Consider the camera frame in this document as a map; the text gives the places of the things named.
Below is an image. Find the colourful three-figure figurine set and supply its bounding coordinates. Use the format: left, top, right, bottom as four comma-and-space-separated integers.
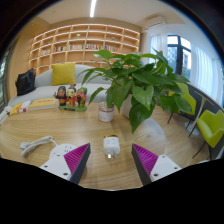
53, 83, 89, 113

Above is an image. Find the small white and pink jar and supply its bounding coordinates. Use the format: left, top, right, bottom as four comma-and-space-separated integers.
97, 101, 115, 123

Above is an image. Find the bundled white power cable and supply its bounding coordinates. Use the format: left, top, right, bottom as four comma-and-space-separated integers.
19, 135, 59, 158

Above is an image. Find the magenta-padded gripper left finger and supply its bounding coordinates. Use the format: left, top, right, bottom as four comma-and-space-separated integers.
39, 143, 92, 185

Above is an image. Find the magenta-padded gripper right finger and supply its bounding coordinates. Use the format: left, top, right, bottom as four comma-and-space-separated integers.
130, 143, 183, 187

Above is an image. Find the yellow book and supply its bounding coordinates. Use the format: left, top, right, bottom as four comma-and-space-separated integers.
28, 97, 59, 112

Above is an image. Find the grey sofa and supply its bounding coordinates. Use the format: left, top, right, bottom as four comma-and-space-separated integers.
7, 64, 113, 108

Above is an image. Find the wooden wall shelf unit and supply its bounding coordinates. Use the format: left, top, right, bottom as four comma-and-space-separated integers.
28, 23, 141, 76

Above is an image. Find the black bag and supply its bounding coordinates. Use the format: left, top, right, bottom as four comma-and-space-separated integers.
14, 68, 37, 97

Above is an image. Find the yellow and red booklet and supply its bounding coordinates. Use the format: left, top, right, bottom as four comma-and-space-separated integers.
8, 100, 32, 117

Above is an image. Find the green potted plant, white pot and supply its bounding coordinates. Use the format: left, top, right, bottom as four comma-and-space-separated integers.
78, 49, 193, 134

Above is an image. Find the dark-framed window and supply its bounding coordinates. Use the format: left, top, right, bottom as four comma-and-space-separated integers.
166, 34, 192, 81

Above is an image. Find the white charger with gold rim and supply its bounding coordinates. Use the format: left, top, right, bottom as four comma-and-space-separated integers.
102, 134, 121, 159

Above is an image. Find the white sheer curtain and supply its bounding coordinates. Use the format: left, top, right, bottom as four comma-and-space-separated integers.
149, 33, 169, 64
189, 41, 223, 104

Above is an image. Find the lime green armchair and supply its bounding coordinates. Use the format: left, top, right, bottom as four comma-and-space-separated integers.
166, 81, 198, 129
191, 109, 224, 159

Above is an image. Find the yellow cushion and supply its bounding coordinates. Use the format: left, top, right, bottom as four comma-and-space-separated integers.
50, 62, 77, 87

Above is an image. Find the white air conditioner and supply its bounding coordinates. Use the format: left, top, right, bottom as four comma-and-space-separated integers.
144, 15, 167, 29

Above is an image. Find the dark-framed glass door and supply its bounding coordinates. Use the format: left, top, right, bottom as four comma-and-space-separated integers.
0, 54, 11, 108

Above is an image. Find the long ceiling light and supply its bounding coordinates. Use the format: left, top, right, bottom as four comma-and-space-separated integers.
89, 0, 98, 18

